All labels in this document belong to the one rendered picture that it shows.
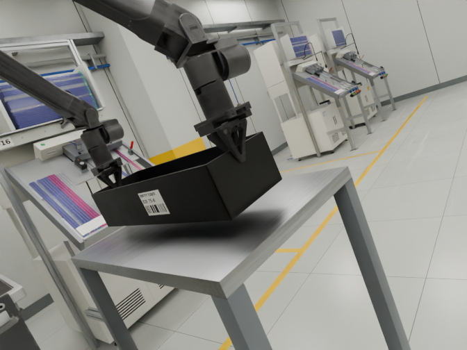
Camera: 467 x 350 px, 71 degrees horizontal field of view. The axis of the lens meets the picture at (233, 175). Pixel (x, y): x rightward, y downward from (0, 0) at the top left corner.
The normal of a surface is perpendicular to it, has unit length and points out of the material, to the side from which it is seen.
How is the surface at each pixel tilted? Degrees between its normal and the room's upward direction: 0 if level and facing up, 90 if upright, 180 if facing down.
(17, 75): 104
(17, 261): 90
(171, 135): 90
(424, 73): 90
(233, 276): 90
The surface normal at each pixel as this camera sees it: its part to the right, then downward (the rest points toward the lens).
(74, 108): 0.81, 0.04
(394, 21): -0.59, 0.37
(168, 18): 0.47, -0.26
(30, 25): 0.72, -0.17
